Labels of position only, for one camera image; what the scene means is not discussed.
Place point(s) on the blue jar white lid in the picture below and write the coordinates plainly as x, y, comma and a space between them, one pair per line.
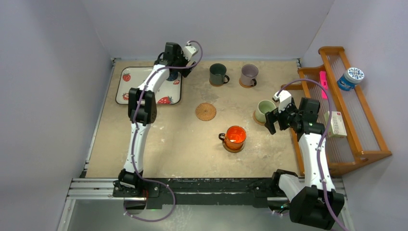
350, 79

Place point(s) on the dark brown wooden coaster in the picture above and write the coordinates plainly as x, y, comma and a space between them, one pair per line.
233, 150

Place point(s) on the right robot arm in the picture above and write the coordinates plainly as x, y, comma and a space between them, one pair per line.
315, 201

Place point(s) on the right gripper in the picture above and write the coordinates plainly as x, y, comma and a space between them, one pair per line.
274, 116

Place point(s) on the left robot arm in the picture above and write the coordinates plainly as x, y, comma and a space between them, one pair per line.
142, 109

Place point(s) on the navy blue mug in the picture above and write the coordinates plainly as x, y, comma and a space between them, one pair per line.
173, 76

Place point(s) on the purple mug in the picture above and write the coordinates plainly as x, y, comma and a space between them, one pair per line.
249, 72

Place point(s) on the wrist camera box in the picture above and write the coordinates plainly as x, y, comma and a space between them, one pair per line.
189, 51
284, 98

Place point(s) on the light wooden coaster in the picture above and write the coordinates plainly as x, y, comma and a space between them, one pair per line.
217, 85
245, 86

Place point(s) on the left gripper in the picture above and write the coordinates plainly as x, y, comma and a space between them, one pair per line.
184, 71

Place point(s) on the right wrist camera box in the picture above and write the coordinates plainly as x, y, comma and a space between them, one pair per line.
284, 98

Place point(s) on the pale green mug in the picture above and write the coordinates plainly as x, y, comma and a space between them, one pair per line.
262, 108

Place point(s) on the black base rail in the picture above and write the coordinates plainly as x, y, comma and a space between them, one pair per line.
257, 192

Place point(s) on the white card box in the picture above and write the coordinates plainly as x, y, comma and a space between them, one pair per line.
337, 127

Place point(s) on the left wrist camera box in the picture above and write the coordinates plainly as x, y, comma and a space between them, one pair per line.
189, 51

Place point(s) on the orange mug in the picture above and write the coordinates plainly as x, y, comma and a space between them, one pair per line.
234, 137

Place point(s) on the dark green mug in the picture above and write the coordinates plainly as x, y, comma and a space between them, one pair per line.
218, 73

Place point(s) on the pink marker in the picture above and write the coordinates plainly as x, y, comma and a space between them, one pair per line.
324, 83

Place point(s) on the strawberry print tray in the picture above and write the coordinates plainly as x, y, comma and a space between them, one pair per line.
132, 77

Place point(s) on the wooden tiered rack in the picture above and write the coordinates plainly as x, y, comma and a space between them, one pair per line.
364, 143

